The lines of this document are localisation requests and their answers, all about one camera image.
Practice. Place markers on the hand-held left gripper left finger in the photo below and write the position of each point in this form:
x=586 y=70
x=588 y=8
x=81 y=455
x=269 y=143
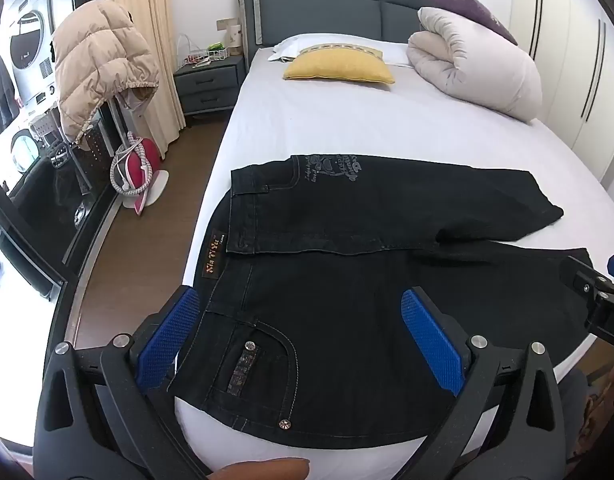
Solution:
x=172 y=332

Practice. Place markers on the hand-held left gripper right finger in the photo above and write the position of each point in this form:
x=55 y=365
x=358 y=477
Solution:
x=432 y=342

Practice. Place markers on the black denim pants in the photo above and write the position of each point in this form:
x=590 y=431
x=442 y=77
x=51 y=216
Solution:
x=337 y=305

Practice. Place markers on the person's left hand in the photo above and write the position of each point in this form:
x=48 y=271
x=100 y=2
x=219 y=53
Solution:
x=267 y=471

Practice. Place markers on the white iron stand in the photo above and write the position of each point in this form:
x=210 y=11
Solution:
x=159 y=187

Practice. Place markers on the pink steam iron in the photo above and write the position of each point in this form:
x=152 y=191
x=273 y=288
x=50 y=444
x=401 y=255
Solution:
x=144 y=170

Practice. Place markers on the sliding glass door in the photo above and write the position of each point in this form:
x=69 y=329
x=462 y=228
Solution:
x=47 y=200

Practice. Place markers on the white wardrobe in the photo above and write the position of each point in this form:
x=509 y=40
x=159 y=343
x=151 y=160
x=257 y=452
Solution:
x=577 y=60

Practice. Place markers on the folded beige duvet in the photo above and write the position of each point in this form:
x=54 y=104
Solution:
x=477 y=70

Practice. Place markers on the bed with white sheet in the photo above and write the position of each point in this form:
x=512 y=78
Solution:
x=337 y=120

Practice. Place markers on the grey nightstand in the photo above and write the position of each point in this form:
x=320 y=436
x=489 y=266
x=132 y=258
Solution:
x=209 y=85

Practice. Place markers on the beige puffer jacket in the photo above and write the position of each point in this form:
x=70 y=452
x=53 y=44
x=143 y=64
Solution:
x=97 y=65

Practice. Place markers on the yellow pillow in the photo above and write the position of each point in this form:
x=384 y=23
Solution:
x=337 y=69

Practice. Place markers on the white pillow with patterned band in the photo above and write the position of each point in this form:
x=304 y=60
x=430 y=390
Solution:
x=392 y=52

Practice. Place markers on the purple pillow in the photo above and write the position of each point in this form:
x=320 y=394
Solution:
x=467 y=10

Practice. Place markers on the cream curtain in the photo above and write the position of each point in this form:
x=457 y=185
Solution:
x=157 y=35

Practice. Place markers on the white washing machine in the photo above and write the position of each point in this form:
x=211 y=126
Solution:
x=32 y=40

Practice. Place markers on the grey upholstered headboard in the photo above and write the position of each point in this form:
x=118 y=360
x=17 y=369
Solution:
x=327 y=5

